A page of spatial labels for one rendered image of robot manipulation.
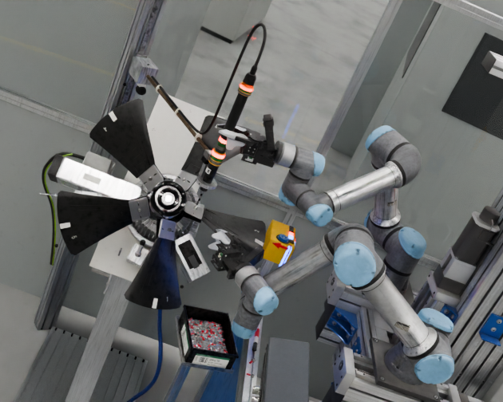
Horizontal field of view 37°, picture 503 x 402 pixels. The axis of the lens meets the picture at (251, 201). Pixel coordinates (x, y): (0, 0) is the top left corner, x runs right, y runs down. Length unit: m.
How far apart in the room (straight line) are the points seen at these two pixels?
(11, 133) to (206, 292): 1.12
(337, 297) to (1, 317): 1.60
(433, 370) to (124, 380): 1.57
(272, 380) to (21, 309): 2.04
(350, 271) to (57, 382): 1.61
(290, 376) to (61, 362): 1.67
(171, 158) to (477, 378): 1.34
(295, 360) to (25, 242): 1.91
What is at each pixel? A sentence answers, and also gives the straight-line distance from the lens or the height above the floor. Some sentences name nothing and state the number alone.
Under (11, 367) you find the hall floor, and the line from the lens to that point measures 3.47.
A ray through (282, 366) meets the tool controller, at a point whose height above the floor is 1.24.
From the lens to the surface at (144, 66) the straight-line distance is 2.85.
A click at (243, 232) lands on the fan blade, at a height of 1.18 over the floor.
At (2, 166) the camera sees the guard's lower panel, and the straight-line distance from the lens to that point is 3.47.
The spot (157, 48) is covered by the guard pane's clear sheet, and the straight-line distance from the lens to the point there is 3.09.
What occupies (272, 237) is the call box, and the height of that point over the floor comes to 1.07.
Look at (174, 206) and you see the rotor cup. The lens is 2.46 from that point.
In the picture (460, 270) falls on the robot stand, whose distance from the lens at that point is 2.65.
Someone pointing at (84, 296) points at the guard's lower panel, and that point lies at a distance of 3.69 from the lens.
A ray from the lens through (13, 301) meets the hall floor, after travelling 3.78.
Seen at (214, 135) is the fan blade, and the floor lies 1.39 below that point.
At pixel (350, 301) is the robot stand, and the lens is 2.94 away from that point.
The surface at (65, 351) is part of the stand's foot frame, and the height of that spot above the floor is 0.06.
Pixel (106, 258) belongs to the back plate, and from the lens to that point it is 2.71.
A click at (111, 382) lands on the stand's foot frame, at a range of 3.42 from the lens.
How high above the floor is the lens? 2.41
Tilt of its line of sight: 27 degrees down
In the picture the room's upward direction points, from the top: 25 degrees clockwise
